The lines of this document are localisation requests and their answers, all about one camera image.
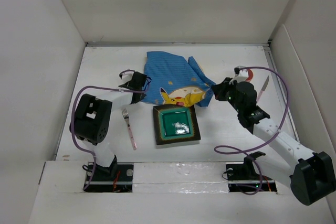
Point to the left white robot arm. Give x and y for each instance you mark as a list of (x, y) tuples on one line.
[(91, 113)]

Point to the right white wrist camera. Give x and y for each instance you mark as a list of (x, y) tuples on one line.
[(241, 74)]

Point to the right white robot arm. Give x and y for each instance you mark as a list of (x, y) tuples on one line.
[(308, 174)]

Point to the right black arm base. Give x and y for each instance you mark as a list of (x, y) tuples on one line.
[(244, 176)]

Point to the blue yellow cartoon placemat cloth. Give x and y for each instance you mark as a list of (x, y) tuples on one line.
[(176, 80)]

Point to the green square ceramic plate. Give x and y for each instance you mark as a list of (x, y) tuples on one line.
[(175, 124)]

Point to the pink handled knife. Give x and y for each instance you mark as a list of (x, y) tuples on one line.
[(263, 88)]

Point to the pink handled fork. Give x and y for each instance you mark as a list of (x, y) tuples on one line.
[(126, 118)]

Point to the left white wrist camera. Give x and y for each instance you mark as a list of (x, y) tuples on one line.
[(124, 74)]

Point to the pink plastic cup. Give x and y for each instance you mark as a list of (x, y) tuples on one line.
[(250, 75)]

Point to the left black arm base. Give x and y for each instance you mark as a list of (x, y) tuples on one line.
[(117, 178)]

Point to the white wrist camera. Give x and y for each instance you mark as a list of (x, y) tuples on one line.
[(124, 74), (241, 74)]

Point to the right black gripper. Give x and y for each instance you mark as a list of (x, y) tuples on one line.
[(220, 89)]

